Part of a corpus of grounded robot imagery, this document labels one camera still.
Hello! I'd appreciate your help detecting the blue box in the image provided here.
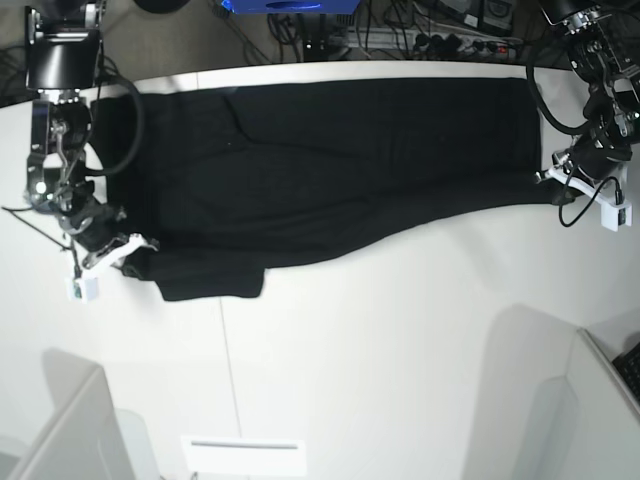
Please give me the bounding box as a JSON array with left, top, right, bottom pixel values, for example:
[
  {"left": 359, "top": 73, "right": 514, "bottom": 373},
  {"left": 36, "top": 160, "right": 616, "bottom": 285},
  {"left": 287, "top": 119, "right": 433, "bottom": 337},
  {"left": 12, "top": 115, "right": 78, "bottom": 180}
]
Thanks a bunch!
[{"left": 222, "top": 0, "right": 360, "bottom": 14}]

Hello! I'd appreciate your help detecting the white power strip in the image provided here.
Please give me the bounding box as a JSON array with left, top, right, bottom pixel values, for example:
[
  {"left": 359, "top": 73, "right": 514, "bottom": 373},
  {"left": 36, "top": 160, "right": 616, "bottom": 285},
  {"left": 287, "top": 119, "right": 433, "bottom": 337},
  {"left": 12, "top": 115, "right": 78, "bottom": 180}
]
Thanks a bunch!
[{"left": 339, "top": 27, "right": 523, "bottom": 55}]

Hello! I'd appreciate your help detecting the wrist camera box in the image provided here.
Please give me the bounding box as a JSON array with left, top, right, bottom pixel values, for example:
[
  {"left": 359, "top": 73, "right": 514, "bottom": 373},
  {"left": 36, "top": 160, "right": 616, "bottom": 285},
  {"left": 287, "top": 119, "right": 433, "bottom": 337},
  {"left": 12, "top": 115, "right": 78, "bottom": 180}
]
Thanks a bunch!
[
  {"left": 66, "top": 278, "right": 99, "bottom": 304},
  {"left": 601, "top": 202, "right": 633, "bottom": 232}
]

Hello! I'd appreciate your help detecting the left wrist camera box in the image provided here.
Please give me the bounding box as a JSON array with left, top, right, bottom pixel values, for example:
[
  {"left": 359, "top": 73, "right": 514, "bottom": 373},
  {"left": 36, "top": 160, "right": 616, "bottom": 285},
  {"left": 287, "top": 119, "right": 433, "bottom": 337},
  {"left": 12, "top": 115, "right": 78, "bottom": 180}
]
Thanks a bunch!
[{"left": 601, "top": 202, "right": 633, "bottom": 232}]

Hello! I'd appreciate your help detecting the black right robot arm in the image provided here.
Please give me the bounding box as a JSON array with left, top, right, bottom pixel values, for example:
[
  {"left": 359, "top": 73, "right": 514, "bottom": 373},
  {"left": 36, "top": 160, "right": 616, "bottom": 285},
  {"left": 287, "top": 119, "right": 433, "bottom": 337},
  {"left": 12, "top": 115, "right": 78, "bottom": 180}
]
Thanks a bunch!
[{"left": 25, "top": 1, "right": 157, "bottom": 279}]

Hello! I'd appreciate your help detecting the white partition panel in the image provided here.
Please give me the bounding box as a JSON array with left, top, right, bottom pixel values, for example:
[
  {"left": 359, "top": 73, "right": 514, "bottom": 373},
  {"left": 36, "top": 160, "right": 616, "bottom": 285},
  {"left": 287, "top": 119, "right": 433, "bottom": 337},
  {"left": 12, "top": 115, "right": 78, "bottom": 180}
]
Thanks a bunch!
[
  {"left": 1, "top": 349, "right": 161, "bottom": 479},
  {"left": 532, "top": 330, "right": 639, "bottom": 479}
]

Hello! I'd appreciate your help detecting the black T-shirt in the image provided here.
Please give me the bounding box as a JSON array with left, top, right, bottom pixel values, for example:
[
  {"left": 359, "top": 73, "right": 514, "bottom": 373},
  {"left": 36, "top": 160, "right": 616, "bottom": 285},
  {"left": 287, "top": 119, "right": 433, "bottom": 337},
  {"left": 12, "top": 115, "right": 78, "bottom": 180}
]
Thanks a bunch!
[{"left": 107, "top": 78, "right": 560, "bottom": 301}]

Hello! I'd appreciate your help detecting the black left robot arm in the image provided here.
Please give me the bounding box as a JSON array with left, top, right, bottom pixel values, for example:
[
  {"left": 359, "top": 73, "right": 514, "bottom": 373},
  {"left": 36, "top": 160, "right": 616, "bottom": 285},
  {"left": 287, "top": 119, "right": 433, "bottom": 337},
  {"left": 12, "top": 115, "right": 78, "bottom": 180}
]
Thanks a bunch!
[{"left": 526, "top": 1, "right": 639, "bottom": 188}]

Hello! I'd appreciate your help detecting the white right partition panel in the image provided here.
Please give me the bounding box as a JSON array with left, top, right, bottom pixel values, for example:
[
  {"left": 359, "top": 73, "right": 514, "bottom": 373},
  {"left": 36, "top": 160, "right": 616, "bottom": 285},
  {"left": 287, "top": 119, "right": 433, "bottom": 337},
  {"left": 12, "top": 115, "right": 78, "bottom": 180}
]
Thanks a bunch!
[{"left": 532, "top": 330, "right": 639, "bottom": 479}]

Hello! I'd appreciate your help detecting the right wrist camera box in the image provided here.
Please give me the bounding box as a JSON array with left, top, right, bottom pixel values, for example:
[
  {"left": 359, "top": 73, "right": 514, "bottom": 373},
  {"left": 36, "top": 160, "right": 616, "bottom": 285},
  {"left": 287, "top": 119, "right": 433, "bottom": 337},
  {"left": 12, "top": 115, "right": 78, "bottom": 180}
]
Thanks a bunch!
[{"left": 66, "top": 278, "right": 99, "bottom": 304}]

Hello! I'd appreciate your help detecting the black keyboard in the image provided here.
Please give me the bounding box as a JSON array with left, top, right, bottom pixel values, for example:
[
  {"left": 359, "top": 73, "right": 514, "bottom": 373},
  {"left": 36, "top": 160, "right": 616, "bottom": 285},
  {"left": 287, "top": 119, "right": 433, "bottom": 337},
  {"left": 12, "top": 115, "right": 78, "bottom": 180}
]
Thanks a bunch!
[{"left": 613, "top": 344, "right": 640, "bottom": 401}]

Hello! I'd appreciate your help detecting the white left partition panel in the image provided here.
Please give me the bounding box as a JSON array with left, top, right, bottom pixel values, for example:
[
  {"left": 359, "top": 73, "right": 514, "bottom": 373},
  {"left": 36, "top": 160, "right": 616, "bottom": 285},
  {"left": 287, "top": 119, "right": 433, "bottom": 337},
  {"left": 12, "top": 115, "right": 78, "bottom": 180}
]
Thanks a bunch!
[{"left": 1, "top": 349, "right": 161, "bottom": 479}]

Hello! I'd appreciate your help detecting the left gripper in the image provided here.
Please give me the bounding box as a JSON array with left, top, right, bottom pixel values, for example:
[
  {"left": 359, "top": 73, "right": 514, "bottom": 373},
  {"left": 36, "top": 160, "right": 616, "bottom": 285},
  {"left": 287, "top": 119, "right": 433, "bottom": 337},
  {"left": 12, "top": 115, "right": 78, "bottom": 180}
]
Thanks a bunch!
[{"left": 535, "top": 132, "right": 632, "bottom": 206}]

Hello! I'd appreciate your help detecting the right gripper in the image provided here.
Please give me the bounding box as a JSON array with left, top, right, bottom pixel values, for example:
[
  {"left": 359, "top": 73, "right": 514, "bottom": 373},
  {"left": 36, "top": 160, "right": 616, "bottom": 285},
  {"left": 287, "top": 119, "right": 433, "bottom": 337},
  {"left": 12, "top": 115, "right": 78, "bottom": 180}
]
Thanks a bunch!
[{"left": 57, "top": 197, "right": 160, "bottom": 275}]

